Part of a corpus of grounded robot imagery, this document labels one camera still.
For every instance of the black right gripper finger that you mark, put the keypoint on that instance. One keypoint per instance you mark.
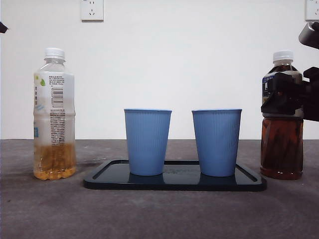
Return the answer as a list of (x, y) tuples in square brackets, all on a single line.
[(286, 99)]

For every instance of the dark oolong tea bottle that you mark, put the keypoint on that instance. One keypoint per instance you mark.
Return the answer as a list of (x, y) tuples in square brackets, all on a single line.
[(281, 149)]

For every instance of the jasmine oolong tea bottle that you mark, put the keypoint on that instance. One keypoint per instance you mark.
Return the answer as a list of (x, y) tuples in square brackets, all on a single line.
[(54, 104)]

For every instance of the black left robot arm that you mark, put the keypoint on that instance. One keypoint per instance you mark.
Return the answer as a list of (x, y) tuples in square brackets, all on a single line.
[(2, 27)]

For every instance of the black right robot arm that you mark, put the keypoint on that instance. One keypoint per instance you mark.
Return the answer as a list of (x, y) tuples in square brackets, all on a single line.
[(311, 37)]

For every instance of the blue ribbed plastic cup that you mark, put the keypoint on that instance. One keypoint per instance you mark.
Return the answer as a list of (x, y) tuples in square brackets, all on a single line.
[(216, 144), (147, 144)]

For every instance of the dark blue rectangular tray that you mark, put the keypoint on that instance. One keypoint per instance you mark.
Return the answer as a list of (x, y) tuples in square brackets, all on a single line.
[(174, 183)]

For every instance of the white wall socket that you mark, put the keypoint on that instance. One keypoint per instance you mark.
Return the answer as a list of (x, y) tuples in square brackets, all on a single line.
[(91, 11), (312, 10)]

